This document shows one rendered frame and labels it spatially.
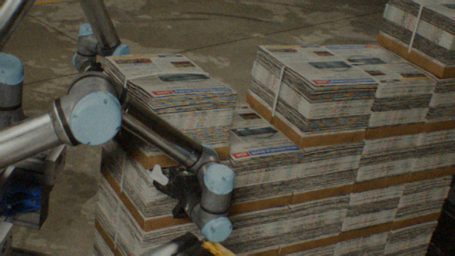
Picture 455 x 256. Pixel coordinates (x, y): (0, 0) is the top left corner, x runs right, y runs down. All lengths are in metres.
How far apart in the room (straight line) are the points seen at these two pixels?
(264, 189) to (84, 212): 1.23
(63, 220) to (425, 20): 1.81
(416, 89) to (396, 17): 0.37
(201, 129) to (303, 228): 0.71
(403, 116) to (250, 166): 0.67
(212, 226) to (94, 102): 0.47
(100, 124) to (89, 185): 2.04
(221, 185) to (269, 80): 0.86
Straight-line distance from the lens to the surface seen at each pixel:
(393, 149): 2.77
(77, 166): 3.79
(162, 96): 2.03
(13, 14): 2.36
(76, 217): 3.39
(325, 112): 2.44
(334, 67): 2.58
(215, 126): 2.17
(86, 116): 1.59
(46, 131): 1.63
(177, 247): 1.89
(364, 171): 2.72
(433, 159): 2.97
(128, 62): 2.28
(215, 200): 1.80
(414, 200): 3.03
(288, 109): 2.48
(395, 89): 2.61
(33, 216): 2.39
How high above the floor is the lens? 1.89
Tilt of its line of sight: 25 degrees down
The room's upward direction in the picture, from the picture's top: 11 degrees clockwise
